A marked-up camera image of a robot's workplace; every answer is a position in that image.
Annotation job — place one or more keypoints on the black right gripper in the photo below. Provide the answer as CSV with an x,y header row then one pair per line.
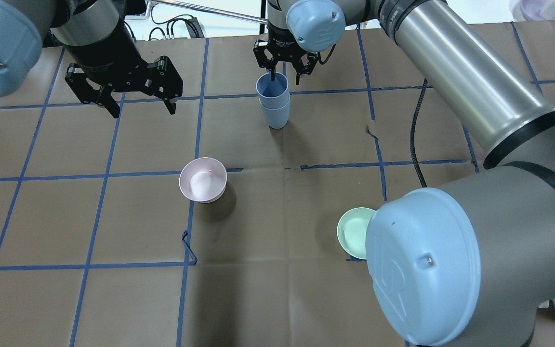
x,y
279,37

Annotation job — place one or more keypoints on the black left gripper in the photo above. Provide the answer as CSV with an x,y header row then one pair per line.
x,y
105,53

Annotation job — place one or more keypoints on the blue cup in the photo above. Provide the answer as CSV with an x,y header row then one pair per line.
x,y
277,117
273,90

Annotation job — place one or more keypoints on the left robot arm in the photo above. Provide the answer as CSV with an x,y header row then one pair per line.
x,y
24,25

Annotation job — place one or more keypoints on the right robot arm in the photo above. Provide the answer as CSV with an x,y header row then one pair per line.
x,y
467,263

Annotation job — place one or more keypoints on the pink bowl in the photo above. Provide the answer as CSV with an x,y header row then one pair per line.
x,y
203,180

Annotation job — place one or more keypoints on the green bowl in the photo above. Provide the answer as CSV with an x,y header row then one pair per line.
x,y
352,230

